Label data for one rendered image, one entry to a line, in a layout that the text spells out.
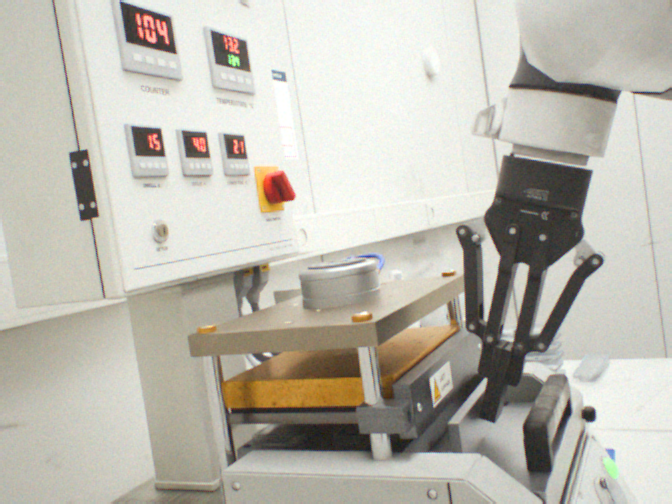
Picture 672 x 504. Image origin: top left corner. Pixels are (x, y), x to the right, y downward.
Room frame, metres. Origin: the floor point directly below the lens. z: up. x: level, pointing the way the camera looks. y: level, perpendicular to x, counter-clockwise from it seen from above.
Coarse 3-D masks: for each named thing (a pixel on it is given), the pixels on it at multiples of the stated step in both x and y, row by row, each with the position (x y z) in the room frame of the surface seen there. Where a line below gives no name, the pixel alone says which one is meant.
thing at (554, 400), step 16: (544, 384) 0.64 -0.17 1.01; (560, 384) 0.63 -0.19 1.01; (544, 400) 0.58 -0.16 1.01; (560, 400) 0.60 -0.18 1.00; (528, 416) 0.55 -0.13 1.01; (544, 416) 0.55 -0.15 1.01; (560, 416) 0.59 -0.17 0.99; (528, 432) 0.53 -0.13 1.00; (544, 432) 0.53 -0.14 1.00; (528, 448) 0.53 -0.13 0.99; (544, 448) 0.53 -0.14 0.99; (528, 464) 0.54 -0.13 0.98; (544, 464) 0.53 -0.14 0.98
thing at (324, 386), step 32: (288, 352) 0.72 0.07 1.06; (320, 352) 0.69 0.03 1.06; (352, 352) 0.66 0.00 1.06; (384, 352) 0.65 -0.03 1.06; (416, 352) 0.63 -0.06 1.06; (256, 384) 0.61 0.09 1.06; (288, 384) 0.59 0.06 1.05; (320, 384) 0.58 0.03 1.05; (352, 384) 0.57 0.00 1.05; (384, 384) 0.55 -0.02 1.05; (256, 416) 0.61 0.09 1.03; (288, 416) 0.60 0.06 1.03; (320, 416) 0.58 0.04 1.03; (352, 416) 0.57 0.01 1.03
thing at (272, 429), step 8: (272, 424) 0.65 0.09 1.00; (280, 424) 0.65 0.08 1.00; (288, 424) 0.65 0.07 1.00; (296, 424) 0.64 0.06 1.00; (304, 424) 0.64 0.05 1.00; (312, 424) 0.63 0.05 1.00; (264, 432) 0.63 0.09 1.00; (272, 432) 0.63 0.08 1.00; (280, 432) 0.62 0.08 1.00; (288, 432) 0.62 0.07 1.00; (296, 432) 0.62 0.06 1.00; (304, 432) 0.61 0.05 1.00
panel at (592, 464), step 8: (592, 440) 0.71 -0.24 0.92; (592, 448) 0.70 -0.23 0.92; (600, 448) 0.72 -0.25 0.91; (584, 456) 0.66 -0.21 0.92; (592, 456) 0.68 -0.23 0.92; (600, 456) 0.70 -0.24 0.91; (584, 464) 0.65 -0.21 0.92; (592, 464) 0.67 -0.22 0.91; (600, 464) 0.69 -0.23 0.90; (584, 472) 0.64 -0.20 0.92; (592, 472) 0.66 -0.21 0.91; (600, 472) 0.67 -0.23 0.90; (608, 472) 0.68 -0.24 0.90; (584, 480) 0.62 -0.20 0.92; (592, 480) 0.64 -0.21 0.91; (616, 480) 0.69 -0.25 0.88; (576, 488) 0.60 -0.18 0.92; (584, 488) 0.61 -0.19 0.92; (592, 488) 0.63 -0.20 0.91; (624, 488) 0.71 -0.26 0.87; (576, 496) 0.58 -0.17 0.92; (584, 496) 0.60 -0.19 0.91; (592, 496) 0.62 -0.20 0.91
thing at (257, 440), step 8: (320, 424) 0.63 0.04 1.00; (328, 424) 0.65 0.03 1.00; (256, 432) 0.64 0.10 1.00; (312, 432) 0.62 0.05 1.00; (320, 432) 0.63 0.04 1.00; (256, 440) 0.62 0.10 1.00; (264, 440) 0.62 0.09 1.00; (272, 440) 0.62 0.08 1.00; (280, 440) 0.61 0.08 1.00; (288, 440) 0.61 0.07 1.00; (296, 440) 0.61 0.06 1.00; (304, 440) 0.61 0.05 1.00
